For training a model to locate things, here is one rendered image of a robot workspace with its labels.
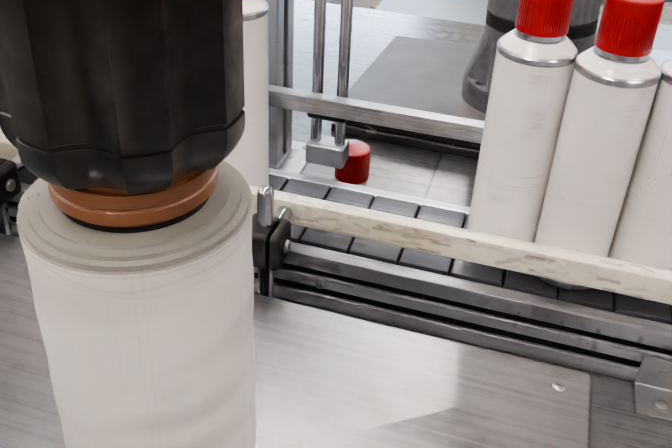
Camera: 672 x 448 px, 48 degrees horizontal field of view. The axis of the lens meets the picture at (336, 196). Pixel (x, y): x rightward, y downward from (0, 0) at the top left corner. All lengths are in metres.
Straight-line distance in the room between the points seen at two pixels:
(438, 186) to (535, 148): 0.24
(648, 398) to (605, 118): 0.20
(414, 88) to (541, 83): 0.40
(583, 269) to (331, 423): 0.20
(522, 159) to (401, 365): 0.16
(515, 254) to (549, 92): 0.11
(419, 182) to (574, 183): 0.27
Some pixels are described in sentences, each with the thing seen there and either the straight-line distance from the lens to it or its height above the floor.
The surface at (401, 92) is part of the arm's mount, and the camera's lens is 0.88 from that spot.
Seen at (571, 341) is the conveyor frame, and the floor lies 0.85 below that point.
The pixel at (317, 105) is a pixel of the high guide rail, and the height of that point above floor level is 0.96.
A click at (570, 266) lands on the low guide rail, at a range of 0.54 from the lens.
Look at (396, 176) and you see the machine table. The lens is 0.76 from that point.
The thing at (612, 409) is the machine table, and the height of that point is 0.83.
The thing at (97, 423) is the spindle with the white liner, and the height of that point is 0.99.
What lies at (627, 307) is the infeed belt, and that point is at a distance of 0.57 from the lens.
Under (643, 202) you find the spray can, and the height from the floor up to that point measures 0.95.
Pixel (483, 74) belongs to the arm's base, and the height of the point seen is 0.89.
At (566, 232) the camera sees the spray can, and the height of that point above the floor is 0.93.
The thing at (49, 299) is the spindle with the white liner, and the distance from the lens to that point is 0.28.
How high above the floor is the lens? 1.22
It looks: 32 degrees down
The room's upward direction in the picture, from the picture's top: 3 degrees clockwise
